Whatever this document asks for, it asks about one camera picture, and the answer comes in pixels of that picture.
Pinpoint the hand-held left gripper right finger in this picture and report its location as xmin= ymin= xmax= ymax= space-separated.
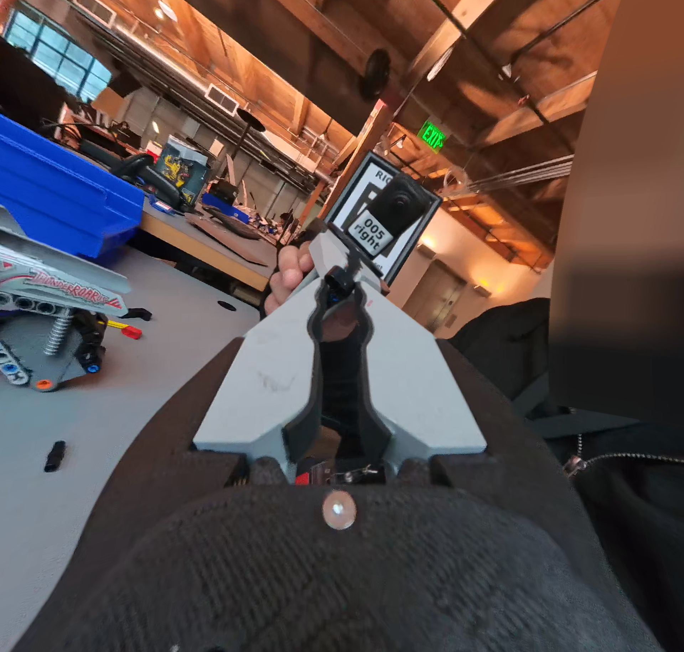
xmin=350 ymin=283 xmax=488 ymax=482

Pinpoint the grey door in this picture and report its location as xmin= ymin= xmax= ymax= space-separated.
xmin=403 ymin=259 xmax=467 ymax=333

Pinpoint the person's right hand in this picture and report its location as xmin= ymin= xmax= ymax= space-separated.
xmin=263 ymin=244 xmax=317 ymax=318

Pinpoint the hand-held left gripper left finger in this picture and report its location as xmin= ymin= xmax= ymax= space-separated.
xmin=191 ymin=281 xmax=325 ymax=485

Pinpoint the black lego connector piece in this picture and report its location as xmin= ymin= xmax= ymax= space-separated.
xmin=320 ymin=266 xmax=358 ymax=305

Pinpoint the green emergency sign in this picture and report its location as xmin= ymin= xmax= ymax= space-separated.
xmin=418 ymin=120 xmax=447 ymax=154

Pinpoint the dark table mat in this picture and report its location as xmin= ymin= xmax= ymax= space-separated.
xmin=184 ymin=211 xmax=269 ymax=266

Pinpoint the red grey lego vehicle model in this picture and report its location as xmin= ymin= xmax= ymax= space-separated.
xmin=0 ymin=205 xmax=133 ymax=395

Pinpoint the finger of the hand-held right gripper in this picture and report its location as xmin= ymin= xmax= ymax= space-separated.
xmin=298 ymin=233 xmax=353 ymax=291
xmin=355 ymin=260 xmax=390 ymax=295

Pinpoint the large window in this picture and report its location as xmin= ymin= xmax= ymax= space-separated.
xmin=2 ymin=8 xmax=114 ymax=104

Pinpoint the grey toy set box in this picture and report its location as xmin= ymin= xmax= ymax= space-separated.
xmin=160 ymin=133 xmax=210 ymax=210

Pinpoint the blue plastic bin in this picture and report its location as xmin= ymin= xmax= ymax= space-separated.
xmin=0 ymin=111 xmax=146 ymax=266

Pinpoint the person's right forearm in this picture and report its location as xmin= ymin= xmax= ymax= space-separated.
xmin=320 ymin=336 xmax=371 ymax=459

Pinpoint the black ceiling disc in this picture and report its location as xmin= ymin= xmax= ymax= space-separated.
xmin=358 ymin=48 xmax=392 ymax=102

